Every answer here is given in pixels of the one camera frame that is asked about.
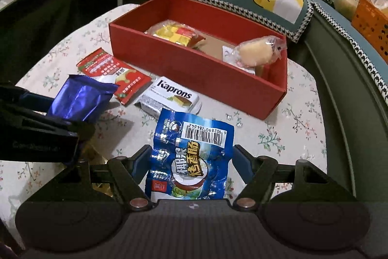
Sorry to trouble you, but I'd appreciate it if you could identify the red green snack packet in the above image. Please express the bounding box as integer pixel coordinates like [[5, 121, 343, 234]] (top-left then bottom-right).
[[76, 48, 153, 105]]

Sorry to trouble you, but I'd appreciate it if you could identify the white silver snack packet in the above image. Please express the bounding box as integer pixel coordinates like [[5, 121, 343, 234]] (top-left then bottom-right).
[[222, 45, 258, 75]]

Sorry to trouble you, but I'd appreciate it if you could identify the floral patterned small table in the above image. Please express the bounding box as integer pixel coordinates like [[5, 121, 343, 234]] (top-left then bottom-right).
[[0, 4, 329, 217]]

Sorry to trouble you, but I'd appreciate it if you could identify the red cardboard box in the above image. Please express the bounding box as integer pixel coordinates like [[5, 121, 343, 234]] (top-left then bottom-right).
[[108, 0, 288, 120]]

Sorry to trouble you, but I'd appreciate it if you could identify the red yellow snack packet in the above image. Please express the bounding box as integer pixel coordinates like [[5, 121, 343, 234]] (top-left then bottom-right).
[[145, 21, 207, 49]]

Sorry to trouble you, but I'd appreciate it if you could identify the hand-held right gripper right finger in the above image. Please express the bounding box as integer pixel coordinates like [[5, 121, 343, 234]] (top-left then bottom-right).
[[232, 144, 337, 211]]

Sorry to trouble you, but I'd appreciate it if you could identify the white wafer box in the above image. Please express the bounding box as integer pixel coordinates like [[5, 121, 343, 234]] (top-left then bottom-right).
[[135, 76, 202, 115]]

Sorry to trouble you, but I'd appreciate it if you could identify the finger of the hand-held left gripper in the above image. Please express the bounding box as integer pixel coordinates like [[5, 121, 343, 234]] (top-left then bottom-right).
[[0, 84, 57, 114], [0, 106, 96, 141]]

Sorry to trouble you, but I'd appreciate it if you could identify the clear bag of yellow pastries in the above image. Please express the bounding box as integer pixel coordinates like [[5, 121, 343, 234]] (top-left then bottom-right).
[[233, 36, 287, 67]]

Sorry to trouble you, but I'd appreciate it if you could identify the purple foil snack packet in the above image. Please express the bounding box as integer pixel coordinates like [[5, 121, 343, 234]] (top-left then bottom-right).
[[47, 74, 119, 123]]

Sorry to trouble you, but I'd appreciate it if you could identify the orange plastic basket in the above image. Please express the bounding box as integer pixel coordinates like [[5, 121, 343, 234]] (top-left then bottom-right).
[[352, 0, 388, 49]]

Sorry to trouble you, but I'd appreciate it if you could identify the gold snack packet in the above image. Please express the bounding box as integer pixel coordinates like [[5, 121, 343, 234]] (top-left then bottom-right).
[[79, 142, 114, 197]]

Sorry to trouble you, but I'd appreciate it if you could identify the blue sausage packet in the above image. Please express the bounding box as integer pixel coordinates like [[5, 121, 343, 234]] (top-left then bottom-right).
[[145, 107, 234, 202]]

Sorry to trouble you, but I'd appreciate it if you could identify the teal plain sofa cover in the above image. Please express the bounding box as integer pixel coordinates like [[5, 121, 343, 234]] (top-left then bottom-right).
[[312, 0, 388, 102]]

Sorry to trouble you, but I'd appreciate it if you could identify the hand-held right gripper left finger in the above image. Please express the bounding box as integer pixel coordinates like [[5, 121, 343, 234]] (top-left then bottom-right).
[[57, 145, 152, 211]]

